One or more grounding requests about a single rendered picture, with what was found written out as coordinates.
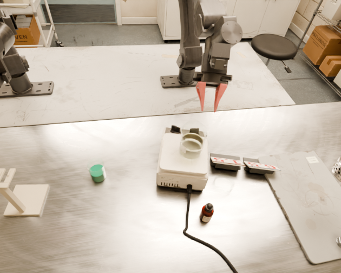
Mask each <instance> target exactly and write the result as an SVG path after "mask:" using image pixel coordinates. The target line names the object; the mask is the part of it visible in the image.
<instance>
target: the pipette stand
mask: <svg viewBox="0 0 341 273"><path fill-rule="evenodd" d="M5 171H6V169H5V168H0V182H1V180H2V177H3V175H4V173H5ZM15 172H16V169H15V168H11V169H10V170H9V172H8V174H7V177H6V179H5V181H4V182H3V183H0V193H1V194H2V195H3V196H4V197H5V198H6V199H7V200H8V201H9V202H8V205H7V207H6V209H5V212H4V216H40V214H41V211H42V207H43V204H44V201H45V198H46V195H47V192H48V188H49V185H16V186H15V188H14V191H13V192H12V191H11V190H10V189H9V185H10V183H11V181H12V178H13V176H14V174H15Z"/></svg>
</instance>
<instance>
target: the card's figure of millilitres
mask: <svg viewBox="0 0 341 273"><path fill-rule="evenodd" d="M212 158H213V160H214V161H220V162H225V163H233V164H241V165H243V163H242V162H241V161H238V160H230V159H223V158H215V157H212Z"/></svg>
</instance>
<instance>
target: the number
mask: <svg viewBox="0 0 341 273"><path fill-rule="evenodd" d="M246 163H247V164H248V165H249V166H256V167H264V168H272V169H276V170H278V168H276V167H275V166H272V165H264V164H258V163H253V162H246Z"/></svg>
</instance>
